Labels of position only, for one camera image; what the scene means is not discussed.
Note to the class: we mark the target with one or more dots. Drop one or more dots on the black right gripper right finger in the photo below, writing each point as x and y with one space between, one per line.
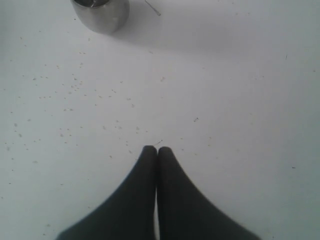
184 213

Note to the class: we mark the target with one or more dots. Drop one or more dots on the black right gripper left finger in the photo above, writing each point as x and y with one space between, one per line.
128 214

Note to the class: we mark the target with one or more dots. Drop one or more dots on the stainless steel cup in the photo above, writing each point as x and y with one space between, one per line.
102 16

